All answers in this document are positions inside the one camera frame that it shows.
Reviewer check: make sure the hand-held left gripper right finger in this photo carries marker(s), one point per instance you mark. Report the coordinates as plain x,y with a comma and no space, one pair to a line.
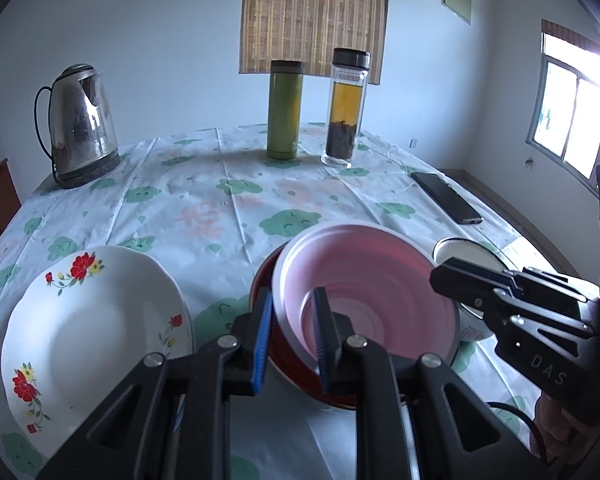
321,340

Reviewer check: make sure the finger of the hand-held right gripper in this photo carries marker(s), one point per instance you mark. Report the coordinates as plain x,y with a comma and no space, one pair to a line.
460,280
550,285

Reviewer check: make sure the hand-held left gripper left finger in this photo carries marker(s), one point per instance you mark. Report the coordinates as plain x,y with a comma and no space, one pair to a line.
261,345

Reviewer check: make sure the white enamel bowl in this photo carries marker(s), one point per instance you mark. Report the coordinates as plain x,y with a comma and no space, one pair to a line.
460,250

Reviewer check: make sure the red-lined bowl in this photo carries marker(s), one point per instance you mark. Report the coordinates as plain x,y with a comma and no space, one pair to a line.
291,380

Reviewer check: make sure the pink plastic bowl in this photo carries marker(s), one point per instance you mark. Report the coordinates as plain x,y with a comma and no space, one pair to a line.
380,280

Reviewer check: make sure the white red-flower plate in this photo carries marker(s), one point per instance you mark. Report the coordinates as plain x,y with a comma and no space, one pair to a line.
90,340

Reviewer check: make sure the person's right hand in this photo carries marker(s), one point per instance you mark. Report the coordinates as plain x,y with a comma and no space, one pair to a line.
555,425

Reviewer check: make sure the black smartphone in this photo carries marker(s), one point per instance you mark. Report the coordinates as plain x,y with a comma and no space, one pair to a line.
447,197

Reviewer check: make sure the glass window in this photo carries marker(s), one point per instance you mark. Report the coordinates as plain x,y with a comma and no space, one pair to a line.
575,120

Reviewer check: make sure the glass tea bottle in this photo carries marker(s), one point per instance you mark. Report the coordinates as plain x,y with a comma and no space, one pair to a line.
344,130

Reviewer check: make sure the green thermos bottle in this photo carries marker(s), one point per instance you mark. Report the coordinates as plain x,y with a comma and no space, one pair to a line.
284,115

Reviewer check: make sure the dark kettle base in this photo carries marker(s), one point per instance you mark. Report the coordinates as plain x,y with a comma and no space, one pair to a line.
87,175

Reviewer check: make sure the rolled-up bamboo blind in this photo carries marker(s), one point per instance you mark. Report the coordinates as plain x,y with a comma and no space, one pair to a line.
565,35

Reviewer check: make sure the stainless steel electric kettle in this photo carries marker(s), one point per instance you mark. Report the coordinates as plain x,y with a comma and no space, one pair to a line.
80,120

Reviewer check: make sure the bamboo roller blind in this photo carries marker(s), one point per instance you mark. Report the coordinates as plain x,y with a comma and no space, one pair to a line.
310,10

